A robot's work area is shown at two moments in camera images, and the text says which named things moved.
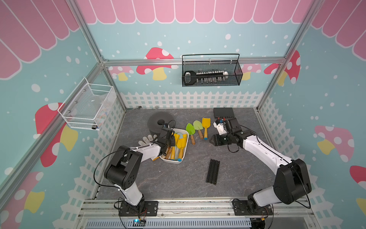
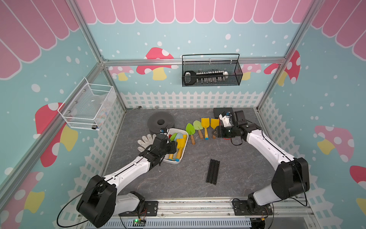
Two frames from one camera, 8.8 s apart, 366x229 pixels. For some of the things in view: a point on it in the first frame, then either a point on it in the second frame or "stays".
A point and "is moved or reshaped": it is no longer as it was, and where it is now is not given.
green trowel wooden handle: x=198 y=126 stays
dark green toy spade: x=190 y=130 stays
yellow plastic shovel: x=181 y=143 is moved or reshaped
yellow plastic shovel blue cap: x=206 y=124 stays
